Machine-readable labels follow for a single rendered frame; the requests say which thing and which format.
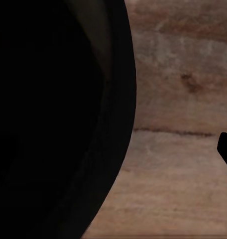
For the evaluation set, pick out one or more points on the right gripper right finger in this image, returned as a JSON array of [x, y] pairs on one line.
[[222, 146]]

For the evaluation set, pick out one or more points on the cauldron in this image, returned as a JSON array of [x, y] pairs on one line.
[[68, 91]]

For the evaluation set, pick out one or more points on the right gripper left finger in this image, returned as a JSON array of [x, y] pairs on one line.
[[9, 149]]

